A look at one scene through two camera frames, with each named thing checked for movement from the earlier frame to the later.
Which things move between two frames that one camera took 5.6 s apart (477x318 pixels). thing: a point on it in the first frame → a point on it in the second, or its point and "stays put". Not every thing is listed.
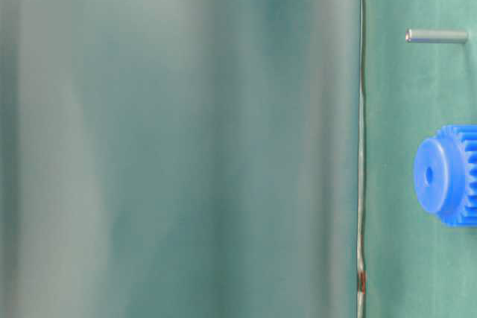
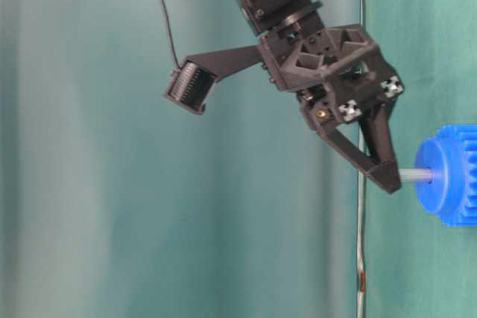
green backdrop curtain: x=179 y=138 stays put
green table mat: x=413 y=266 stays put
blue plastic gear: x=445 y=175 stays put
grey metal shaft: x=436 y=36 → x=415 y=175
